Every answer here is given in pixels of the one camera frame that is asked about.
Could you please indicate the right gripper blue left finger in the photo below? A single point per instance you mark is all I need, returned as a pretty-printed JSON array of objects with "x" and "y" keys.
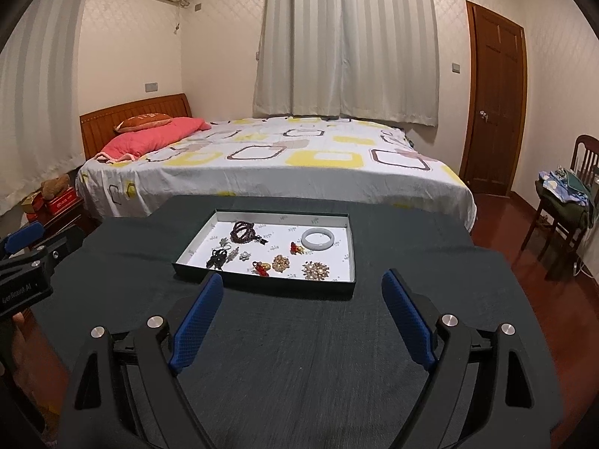
[{"x": 190, "y": 320}]

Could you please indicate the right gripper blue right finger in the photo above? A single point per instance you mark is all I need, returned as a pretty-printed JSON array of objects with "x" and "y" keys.
[{"x": 417, "y": 333}]

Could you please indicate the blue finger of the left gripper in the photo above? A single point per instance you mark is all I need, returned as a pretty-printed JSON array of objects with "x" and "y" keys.
[{"x": 23, "y": 238}]

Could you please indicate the red cord gold pendant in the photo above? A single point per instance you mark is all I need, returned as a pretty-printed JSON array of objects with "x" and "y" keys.
[{"x": 261, "y": 269}]

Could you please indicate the white jade bangle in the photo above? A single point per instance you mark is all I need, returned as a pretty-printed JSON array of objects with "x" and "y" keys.
[{"x": 317, "y": 239}]

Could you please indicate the gold turtle red tassel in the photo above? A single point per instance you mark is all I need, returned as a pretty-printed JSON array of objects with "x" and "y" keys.
[{"x": 296, "y": 249}]

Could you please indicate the wooden nightstand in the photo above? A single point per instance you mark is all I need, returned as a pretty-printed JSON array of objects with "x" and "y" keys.
[{"x": 75, "y": 214}]

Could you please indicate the brown teddy bear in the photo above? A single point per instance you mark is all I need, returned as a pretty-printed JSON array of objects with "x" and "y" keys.
[{"x": 52, "y": 189}]

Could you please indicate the red box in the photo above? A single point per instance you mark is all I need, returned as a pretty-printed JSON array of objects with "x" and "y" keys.
[{"x": 62, "y": 202}]

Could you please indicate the wooden headboard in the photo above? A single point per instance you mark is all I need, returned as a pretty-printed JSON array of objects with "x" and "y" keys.
[{"x": 98, "y": 128}]

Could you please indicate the pink pillow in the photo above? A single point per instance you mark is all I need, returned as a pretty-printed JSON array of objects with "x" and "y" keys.
[{"x": 131, "y": 146}]

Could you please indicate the dark green tray box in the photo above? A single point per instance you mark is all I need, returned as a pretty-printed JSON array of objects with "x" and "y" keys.
[{"x": 316, "y": 275}]

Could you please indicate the orange brown cushion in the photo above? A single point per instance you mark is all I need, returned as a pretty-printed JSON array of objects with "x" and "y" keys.
[{"x": 143, "y": 122}]

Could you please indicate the wooden chair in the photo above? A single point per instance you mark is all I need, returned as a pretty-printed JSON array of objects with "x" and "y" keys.
[{"x": 584, "y": 164}]

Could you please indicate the bed with patterned sheet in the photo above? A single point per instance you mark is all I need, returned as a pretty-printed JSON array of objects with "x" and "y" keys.
[{"x": 281, "y": 157}]

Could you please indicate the clothes pile on chair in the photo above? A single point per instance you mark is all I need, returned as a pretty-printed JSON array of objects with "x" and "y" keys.
[{"x": 570, "y": 198}]

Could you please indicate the brown wooden door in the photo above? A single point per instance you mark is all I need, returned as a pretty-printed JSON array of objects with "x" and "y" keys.
[{"x": 498, "y": 102}]

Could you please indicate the white curtain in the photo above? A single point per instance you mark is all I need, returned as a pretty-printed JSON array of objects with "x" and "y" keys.
[{"x": 368, "y": 59}]

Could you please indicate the wall socket plate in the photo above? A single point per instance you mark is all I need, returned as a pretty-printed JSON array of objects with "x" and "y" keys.
[{"x": 151, "y": 87}]

